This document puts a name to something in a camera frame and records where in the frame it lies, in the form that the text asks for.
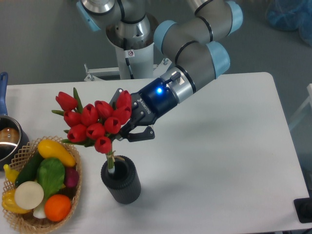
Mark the blue handled saucepan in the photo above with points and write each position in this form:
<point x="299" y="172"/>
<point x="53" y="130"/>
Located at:
<point x="12" y="136"/>

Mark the yellow bell pepper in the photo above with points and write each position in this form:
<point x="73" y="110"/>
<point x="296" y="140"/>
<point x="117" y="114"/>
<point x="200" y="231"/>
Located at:
<point x="9" y="204"/>

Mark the dark grey ribbed vase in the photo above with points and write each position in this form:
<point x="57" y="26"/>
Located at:
<point x="124" y="185"/>

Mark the woven wicker basket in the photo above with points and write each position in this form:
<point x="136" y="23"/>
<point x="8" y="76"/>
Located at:
<point x="26" y="223"/>

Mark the yellow squash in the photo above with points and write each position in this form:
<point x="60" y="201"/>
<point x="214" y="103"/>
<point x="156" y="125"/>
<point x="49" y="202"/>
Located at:
<point x="49" y="148"/>

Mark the white frame at right edge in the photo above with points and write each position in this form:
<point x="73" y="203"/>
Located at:
<point x="302" y="110"/>

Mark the green cucumber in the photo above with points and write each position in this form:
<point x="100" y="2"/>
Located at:
<point x="29" y="171"/>

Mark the white round onion slice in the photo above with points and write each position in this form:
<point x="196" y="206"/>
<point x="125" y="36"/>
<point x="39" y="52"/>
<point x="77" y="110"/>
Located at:
<point x="29" y="195"/>

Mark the orange fruit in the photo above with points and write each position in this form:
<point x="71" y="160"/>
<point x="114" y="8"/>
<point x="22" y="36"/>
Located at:
<point x="57" y="207"/>

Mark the blue plastic bag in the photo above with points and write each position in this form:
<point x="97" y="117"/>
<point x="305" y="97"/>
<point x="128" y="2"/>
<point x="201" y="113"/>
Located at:
<point x="291" y="15"/>

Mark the green lettuce leaf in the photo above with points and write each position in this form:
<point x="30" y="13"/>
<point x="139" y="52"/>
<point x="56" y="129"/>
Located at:
<point x="50" y="176"/>

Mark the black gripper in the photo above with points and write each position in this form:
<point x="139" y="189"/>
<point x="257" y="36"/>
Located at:
<point x="152" y="102"/>

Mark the yellow banana tip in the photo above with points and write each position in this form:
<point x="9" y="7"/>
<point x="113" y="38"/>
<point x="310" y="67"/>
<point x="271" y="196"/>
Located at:
<point x="10" y="173"/>

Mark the purple red onion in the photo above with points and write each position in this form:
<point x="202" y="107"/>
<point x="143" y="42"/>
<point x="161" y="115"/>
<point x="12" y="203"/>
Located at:
<point x="71" y="177"/>

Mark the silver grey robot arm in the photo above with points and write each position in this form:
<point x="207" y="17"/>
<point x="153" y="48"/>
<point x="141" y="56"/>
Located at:
<point x="197" y="56"/>

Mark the black device at table edge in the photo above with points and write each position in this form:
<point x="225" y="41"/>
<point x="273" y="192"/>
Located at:
<point x="303" y="207"/>

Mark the white leek stalk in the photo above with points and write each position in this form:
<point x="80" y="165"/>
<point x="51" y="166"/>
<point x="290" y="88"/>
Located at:
<point x="39" y="211"/>

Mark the red tulip bouquet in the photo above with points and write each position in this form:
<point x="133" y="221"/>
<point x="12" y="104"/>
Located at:
<point x="95" y="124"/>

